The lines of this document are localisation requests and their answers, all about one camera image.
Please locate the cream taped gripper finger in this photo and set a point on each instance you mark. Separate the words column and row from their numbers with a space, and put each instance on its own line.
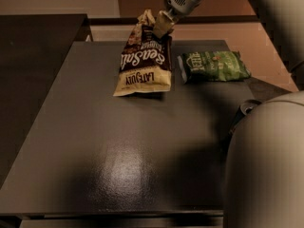
column 165, row 21

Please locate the brown Late July chip bag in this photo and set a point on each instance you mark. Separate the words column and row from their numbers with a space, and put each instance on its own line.
column 145, row 65

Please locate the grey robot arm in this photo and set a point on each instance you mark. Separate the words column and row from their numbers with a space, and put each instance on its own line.
column 264, row 174

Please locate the green jalapeno chip bag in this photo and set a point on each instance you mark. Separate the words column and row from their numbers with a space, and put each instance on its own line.
column 212, row 66

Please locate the Red Bull can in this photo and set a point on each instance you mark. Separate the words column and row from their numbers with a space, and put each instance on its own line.
column 244, row 109

